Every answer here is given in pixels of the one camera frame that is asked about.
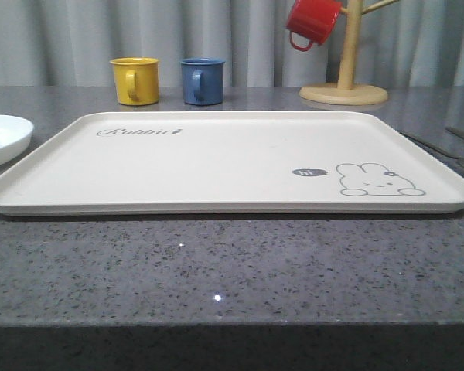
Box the white round plate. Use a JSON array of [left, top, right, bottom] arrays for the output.
[[0, 115, 34, 165]]

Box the stainless steel fork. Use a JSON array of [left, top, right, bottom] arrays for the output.
[[400, 131, 464, 169]]

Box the cream rabbit serving tray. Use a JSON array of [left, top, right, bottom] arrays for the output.
[[0, 111, 464, 216]]

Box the blue enamel mug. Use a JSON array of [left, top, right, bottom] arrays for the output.
[[180, 58, 225, 106]]

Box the yellow enamel mug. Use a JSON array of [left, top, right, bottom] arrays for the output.
[[110, 57, 159, 106]]

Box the wooden mug tree stand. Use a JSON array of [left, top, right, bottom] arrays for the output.
[[299, 0, 397, 106]]

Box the red enamel mug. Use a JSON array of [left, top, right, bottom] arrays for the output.
[[286, 0, 342, 52]]

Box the grey curtain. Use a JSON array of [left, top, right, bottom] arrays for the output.
[[0, 1, 464, 88]]

